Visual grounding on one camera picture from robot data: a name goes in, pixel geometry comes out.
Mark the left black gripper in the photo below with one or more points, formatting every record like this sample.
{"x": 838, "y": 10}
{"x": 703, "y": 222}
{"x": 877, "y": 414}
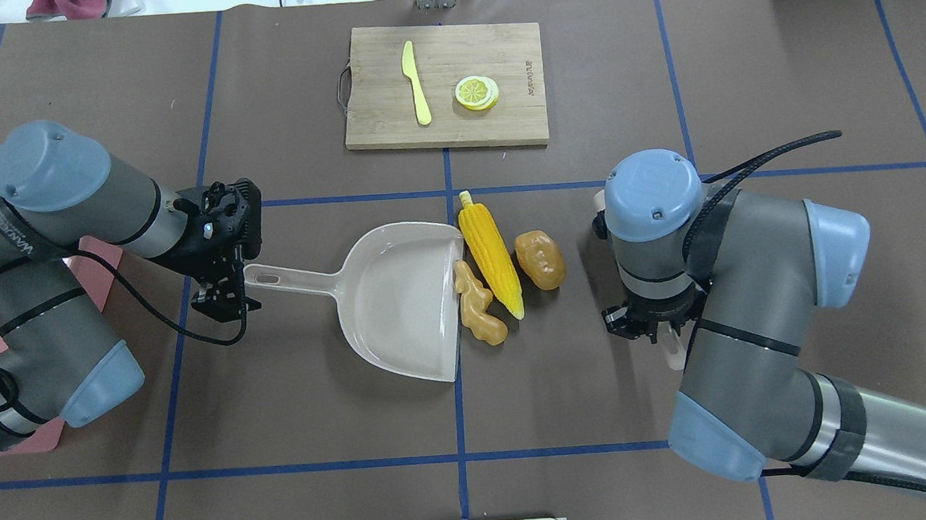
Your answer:
{"x": 199, "y": 254}

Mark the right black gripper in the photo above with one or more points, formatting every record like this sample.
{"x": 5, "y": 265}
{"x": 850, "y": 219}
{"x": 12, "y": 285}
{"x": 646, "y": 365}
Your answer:
{"x": 624, "y": 322}

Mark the brown toy potato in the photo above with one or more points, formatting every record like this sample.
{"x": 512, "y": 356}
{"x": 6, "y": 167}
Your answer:
{"x": 542, "y": 260}

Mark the yellow toy corn cob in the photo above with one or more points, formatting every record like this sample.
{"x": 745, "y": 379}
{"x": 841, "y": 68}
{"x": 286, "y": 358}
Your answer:
{"x": 487, "y": 247}

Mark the tan toy ginger root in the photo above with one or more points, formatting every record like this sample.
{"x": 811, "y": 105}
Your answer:
{"x": 474, "y": 300}

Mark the beige plastic dustpan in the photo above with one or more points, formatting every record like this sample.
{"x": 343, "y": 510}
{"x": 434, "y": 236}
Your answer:
{"x": 394, "y": 296}

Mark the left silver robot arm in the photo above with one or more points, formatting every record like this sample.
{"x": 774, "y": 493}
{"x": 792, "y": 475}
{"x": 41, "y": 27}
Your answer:
{"x": 45, "y": 165}

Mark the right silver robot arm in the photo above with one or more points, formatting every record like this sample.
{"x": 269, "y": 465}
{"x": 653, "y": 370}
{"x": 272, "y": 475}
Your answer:
{"x": 748, "y": 270}

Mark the pink plastic bin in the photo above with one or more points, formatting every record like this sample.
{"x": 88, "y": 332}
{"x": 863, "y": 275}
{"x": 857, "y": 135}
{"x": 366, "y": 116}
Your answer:
{"x": 62, "y": 358}

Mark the yellow toy lemon slice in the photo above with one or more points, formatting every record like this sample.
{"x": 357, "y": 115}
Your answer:
{"x": 477, "y": 93}

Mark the wooden cutting board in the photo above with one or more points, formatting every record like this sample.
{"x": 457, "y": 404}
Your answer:
{"x": 380, "y": 113}

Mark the yellow plastic knife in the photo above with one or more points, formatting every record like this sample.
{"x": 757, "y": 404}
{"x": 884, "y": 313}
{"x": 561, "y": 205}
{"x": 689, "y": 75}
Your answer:
{"x": 423, "y": 114}

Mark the pink cloth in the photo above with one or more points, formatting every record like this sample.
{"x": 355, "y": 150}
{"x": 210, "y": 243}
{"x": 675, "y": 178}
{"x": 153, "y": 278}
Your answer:
{"x": 69, "y": 9}

